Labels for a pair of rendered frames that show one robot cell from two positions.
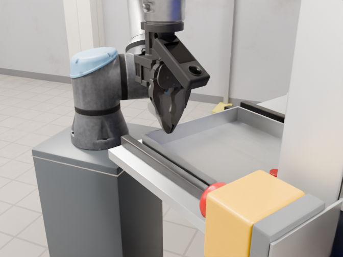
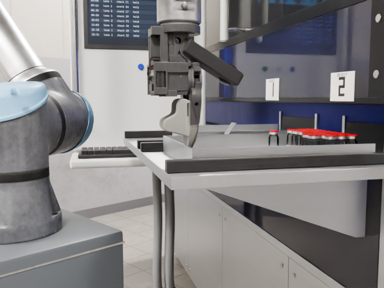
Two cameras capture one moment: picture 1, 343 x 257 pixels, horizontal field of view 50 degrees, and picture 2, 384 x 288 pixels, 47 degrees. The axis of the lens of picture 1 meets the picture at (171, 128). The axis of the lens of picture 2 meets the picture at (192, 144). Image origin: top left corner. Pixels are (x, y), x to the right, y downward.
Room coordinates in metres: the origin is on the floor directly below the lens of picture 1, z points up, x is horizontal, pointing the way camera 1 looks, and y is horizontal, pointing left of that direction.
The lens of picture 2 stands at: (0.37, 0.71, 1.00)
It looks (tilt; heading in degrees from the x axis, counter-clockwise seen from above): 6 degrees down; 293
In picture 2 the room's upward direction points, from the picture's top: straight up
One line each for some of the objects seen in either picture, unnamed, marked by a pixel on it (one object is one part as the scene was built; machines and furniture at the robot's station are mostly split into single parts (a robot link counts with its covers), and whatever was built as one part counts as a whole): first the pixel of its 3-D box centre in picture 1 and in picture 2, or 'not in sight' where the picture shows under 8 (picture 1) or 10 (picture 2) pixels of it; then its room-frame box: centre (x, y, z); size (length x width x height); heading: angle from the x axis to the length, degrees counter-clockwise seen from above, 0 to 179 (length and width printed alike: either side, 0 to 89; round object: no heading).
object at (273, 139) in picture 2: not in sight; (273, 142); (0.57, -0.23, 0.90); 0.02 x 0.02 x 0.04
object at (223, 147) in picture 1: (255, 157); (259, 148); (0.58, -0.15, 0.90); 0.34 x 0.26 x 0.04; 37
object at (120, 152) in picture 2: not in sight; (139, 151); (1.11, -0.60, 0.82); 0.40 x 0.14 x 0.02; 35
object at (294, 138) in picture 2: not in sight; (309, 143); (0.50, -0.21, 0.90); 0.18 x 0.02 x 0.05; 127
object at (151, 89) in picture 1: (160, 91); (192, 98); (0.66, 0.02, 1.00); 0.05 x 0.02 x 0.09; 127
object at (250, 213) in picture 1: (259, 229); not in sight; (0.26, -0.08, 0.99); 0.08 x 0.07 x 0.07; 37
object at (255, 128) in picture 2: not in sight; (242, 134); (0.71, -0.48, 0.90); 0.34 x 0.26 x 0.04; 37
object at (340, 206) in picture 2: not in sight; (282, 207); (0.53, -0.09, 0.79); 0.34 x 0.03 x 0.13; 37
